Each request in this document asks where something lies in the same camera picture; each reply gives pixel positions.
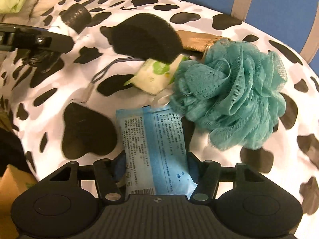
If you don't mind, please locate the beige quilted blanket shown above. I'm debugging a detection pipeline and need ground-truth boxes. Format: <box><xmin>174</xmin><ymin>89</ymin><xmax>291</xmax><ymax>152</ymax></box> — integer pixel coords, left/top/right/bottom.
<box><xmin>1</xmin><ymin>0</ymin><xmax>59</xmax><ymax>26</ymax></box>

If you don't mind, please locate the blue wet wipes pack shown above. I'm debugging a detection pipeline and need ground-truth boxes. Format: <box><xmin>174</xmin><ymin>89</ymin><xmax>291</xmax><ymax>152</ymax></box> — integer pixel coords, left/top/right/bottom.
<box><xmin>116</xmin><ymin>106</ymin><xmax>196</xmax><ymax>197</ymax></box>

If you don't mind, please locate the green white tissue pack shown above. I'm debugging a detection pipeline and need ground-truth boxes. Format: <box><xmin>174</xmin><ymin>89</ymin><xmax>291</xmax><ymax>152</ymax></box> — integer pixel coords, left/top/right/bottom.
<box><xmin>124</xmin><ymin>54</ymin><xmax>189</xmax><ymax>96</ymax></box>

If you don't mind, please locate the teal mesh bath loofah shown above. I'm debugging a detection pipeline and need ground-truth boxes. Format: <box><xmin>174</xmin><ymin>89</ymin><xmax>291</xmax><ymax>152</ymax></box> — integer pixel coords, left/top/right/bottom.
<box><xmin>169</xmin><ymin>39</ymin><xmax>287</xmax><ymax>151</ymax></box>

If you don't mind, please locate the grey cord strap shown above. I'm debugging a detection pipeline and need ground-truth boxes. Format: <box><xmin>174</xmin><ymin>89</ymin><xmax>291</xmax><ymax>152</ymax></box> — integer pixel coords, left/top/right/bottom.
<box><xmin>81</xmin><ymin>56</ymin><xmax>146</xmax><ymax>103</ymax></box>

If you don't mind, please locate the cow print blanket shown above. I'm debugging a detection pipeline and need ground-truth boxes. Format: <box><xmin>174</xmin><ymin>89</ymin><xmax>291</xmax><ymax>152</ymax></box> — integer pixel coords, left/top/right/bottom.
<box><xmin>1</xmin><ymin>0</ymin><xmax>318</xmax><ymax>216</ymax></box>

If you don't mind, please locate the black fuzzy pouch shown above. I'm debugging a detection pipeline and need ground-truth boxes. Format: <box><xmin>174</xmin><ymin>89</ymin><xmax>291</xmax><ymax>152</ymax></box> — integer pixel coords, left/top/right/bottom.
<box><xmin>100</xmin><ymin>13</ymin><xmax>183</xmax><ymax>64</ymax></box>

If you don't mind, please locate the gold drawstring pouch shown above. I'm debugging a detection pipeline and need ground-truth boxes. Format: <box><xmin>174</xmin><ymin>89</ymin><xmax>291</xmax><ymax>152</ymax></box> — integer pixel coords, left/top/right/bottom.
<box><xmin>176</xmin><ymin>30</ymin><xmax>230</xmax><ymax>55</ymax></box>

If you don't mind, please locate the black white sock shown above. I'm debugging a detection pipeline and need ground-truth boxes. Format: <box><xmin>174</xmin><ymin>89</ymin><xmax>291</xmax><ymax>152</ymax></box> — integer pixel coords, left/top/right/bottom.
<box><xmin>49</xmin><ymin>3</ymin><xmax>92</xmax><ymax>37</ymax></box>

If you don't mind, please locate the brown cardboard box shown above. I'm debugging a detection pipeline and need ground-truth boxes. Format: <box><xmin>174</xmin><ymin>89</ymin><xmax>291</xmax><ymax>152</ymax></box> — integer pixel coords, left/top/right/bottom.
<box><xmin>0</xmin><ymin>163</ymin><xmax>38</xmax><ymax>239</ymax></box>

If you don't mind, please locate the blue striped cushion right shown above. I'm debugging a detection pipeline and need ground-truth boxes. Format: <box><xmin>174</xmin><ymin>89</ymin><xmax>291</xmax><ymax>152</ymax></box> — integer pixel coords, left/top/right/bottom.
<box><xmin>186</xmin><ymin>0</ymin><xmax>318</xmax><ymax>69</ymax></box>

